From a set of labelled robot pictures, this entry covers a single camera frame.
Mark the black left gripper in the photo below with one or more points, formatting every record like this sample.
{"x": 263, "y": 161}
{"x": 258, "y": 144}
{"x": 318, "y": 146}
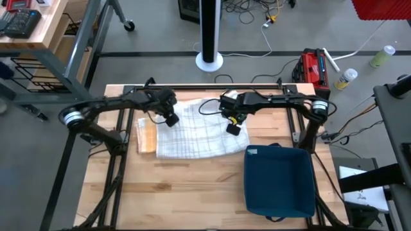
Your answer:
{"x": 160, "y": 99}

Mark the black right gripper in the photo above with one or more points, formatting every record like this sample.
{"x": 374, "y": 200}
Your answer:
{"x": 236, "y": 102}

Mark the yellow checked towel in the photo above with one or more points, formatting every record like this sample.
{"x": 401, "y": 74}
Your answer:
{"x": 147, "y": 136}

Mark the white waffle towel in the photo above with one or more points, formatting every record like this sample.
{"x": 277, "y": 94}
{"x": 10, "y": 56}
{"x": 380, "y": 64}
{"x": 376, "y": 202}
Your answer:
{"x": 199, "y": 134}

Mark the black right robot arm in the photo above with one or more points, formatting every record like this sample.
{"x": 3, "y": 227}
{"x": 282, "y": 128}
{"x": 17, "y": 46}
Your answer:
{"x": 289, "y": 99}

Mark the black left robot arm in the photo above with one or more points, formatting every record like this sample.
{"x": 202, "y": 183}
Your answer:
{"x": 106, "y": 102}

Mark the black caster wheel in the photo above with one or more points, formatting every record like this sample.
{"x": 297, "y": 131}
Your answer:
{"x": 129, "y": 25}

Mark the red black tool case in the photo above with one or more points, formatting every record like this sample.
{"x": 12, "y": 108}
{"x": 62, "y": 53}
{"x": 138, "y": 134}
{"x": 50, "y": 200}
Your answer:
{"x": 311, "y": 69}

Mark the orange power plug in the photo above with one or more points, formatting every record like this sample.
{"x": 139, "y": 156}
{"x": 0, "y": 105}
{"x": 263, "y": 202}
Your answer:
{"x": 271, "y": 18}

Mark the navy fabric storage bin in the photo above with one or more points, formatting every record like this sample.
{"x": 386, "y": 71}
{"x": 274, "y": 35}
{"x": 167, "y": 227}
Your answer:
{"x": 279, "y": 183}

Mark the black floor box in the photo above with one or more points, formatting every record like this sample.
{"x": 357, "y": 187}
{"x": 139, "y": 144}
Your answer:
{"x": 189, "y": 9}

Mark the white plastic tube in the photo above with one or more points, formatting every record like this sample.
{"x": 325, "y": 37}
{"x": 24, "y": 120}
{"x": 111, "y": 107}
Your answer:
{"x": 330, "y": 59}

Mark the yellow white wipes canister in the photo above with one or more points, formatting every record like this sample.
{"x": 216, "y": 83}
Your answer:
{"x": 346, "y": 78}

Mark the small white box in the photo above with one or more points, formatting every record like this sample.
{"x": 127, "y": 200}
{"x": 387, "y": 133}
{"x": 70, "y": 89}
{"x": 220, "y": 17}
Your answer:
{"x": 43, "y": 2}

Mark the green wipes canister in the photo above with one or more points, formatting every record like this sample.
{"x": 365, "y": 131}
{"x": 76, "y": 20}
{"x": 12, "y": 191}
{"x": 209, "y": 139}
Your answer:
{"x": 382, "y": 57}

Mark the black keypad device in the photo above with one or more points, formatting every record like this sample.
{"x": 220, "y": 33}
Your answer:
{"x": 22, "y": 24}

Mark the grey equipment cart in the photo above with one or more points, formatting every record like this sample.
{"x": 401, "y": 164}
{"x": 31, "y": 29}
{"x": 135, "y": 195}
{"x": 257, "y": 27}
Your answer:
{"x": 395, "y": 128}

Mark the white paper sheet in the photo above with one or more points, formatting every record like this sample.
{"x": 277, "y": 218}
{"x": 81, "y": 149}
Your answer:
{"x": 369, "y": 197}

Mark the red flat device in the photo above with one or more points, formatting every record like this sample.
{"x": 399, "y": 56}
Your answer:
{"x": 17, "y": 4}

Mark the red foam panel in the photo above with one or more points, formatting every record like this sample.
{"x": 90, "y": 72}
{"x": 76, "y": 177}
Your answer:
{"x": 382, "y": 8}

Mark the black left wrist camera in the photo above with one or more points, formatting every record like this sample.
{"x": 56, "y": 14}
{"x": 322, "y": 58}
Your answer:
{"x": 172, "y": 120}

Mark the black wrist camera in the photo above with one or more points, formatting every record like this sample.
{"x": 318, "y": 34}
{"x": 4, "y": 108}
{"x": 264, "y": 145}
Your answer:
{"x": 172, "y": 120}
{"x": 233, "y": 129}

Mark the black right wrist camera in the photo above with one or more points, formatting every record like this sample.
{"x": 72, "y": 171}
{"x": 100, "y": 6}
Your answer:
{"x": 233, "y": 129}

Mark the black aluminium table frame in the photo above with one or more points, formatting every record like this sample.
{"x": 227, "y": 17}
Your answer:
{"x": 199, "y": 86}

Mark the wooden workbench grey frame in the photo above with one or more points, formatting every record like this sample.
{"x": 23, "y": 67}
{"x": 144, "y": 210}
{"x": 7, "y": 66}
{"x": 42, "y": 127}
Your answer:
{"x": 32, "y": 35}

